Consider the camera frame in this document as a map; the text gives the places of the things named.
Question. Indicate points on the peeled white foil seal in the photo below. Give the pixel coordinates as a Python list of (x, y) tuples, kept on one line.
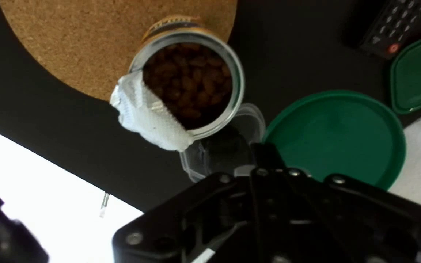
[(146, 117)]

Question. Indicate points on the clear plastic container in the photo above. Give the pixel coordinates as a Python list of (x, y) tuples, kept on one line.
[(197, 161)]

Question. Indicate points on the yellow labelled food cup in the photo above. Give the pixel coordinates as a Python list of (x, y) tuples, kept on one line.
[(190, 82)]

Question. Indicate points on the round green plastic lid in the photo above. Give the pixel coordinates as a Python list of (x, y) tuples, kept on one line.
[(336, 136)]

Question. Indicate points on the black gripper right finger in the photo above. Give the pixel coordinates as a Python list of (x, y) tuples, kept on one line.
[(346, 224)]

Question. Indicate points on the black remote control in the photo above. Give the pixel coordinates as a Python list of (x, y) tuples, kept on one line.
[(394, 24)]

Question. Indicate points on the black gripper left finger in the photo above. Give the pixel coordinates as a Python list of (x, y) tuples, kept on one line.
[(195, 224)]

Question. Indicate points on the round cork mat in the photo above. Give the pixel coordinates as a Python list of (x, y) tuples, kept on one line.
[(83, 44)]

